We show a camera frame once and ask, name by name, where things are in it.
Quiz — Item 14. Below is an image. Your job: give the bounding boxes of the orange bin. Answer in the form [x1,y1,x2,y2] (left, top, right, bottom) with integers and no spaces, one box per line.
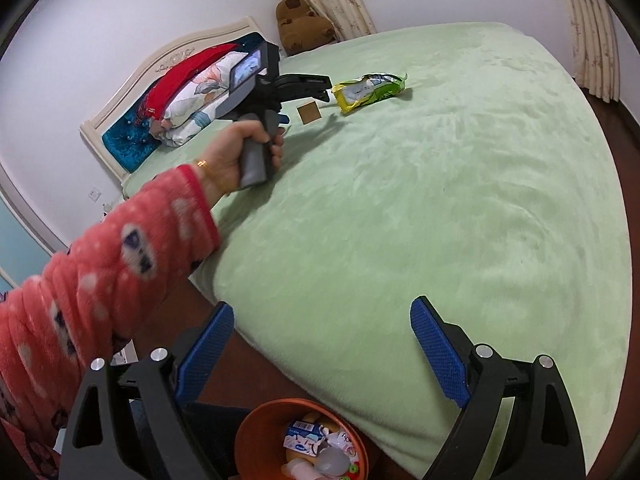
[234,398,370,480]

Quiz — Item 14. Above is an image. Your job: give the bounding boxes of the person's left hand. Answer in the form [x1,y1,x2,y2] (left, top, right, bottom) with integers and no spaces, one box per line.
[197,122,287,196]

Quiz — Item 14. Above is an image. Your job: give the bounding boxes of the red pillow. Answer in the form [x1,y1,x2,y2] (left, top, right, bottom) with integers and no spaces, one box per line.
[140,44,240,121]

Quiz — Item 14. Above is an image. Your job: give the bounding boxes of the brown plush toy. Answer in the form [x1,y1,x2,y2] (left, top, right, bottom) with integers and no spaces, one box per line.
[276,0,337,56]

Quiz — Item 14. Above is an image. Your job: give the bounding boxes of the pale blue plastic cup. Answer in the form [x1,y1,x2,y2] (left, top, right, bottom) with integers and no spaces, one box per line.
[315,447,351,477]

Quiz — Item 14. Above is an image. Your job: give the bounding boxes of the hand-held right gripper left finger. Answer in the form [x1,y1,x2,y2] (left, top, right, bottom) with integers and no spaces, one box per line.
[59,301,236,480]

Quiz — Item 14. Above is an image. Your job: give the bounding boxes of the blue cookie box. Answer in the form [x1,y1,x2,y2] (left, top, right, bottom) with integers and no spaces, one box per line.
[284,421,328,457]

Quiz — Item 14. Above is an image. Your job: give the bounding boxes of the red white snack wrapper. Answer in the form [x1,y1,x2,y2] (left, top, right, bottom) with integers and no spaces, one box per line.
[326,430,361,462]

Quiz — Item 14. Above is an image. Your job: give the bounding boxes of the floral beige curtain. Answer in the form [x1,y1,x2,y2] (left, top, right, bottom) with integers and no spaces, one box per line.
[262,0,377,43]
[560,0,621,103]

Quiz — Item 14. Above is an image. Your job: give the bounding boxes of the green yellow snack bag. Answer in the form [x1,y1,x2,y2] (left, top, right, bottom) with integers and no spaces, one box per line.
[331,72,408,113]

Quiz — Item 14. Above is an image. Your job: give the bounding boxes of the person's left forearm red sleeve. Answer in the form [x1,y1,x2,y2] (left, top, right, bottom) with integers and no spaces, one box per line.
[0,164,223,477]

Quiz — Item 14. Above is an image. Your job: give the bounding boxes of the gold bracelet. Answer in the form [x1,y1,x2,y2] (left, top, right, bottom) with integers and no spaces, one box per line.
[194,159,231,197]

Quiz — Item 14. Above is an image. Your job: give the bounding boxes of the white paper roll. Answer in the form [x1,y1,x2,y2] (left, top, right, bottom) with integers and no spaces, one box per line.
[281,457,316,480]

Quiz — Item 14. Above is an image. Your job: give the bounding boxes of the cream and blue bed headboard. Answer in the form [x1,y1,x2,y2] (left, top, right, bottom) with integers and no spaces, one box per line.
[80,16,273,196]

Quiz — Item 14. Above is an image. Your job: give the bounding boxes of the bed with green fleece sheet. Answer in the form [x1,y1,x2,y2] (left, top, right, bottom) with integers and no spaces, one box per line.
[122,22,632,480]

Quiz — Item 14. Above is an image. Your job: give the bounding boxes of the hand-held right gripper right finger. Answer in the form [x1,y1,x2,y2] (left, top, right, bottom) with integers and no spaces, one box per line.
[410,296,586,480]

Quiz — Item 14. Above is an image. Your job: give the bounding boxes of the white patterned pillows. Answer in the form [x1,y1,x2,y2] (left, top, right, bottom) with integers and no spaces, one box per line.
[160,55,236,148]

